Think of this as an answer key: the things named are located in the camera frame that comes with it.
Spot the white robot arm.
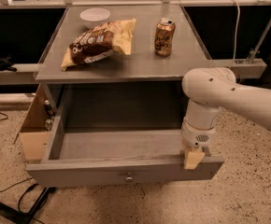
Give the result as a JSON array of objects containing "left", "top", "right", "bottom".
[{"left": 181, "top": 67, "right": 271, "bottom": 170}]

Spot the orange soda can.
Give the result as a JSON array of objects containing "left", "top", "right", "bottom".
[{"left": 154, "top": 18, "right": 176, "bottom": 57}]

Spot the grey top drawer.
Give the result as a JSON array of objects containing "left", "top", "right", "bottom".
[{"left": 26, "top": 87, "right": 225, "bottom": 189}]

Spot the grey metal rail frame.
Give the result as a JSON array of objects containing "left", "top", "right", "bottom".
[{"left": 0, "top": 0, "right": 266, "bottom": 84}]

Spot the plywood board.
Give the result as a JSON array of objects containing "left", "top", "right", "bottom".
[{"left": 19, "top": 85, "right": 50, "bottom": 161}]

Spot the can behind cabinet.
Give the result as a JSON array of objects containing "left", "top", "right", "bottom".
[{"left": 44, "top": 119, "right": 53, "bottom": 132}]

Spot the white bowl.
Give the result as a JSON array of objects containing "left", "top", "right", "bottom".
[{"left": 80, "top": 7, "right": 110, "bottom": 29}]

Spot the white cable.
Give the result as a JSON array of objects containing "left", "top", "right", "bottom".
[{"left": 227, "top": 0, "right": 242, "bottom": 70}]

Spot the black stand base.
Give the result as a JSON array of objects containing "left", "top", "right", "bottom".
[{"left": 0, "top": 186, "right": 57, "bottom": 224}]

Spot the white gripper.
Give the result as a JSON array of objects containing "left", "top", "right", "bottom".
[{"left": 181, "top": 121, "right": 216, "bottom": 170}]

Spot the brown yellow chip bag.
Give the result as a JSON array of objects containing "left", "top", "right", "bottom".
[{"left": 61, "top": 18, "right": 136, "bottom": 72}]

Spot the grey drawer cabinet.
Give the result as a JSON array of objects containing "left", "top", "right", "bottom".
[{"left": 36, "top": 5, "right": 214, "bottom": 130}]

